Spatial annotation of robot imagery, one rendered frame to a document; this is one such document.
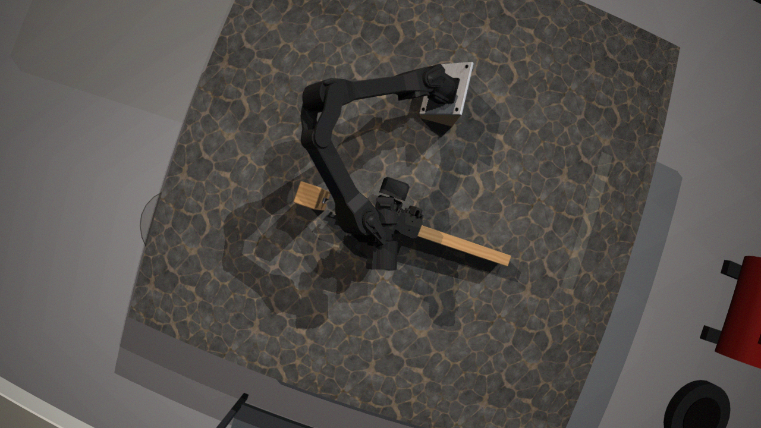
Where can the wooden post with slot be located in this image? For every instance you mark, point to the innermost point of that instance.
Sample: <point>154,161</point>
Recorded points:
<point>311,196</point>

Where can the wooden side rail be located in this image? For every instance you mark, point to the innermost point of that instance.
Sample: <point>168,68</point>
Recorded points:
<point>464,245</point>

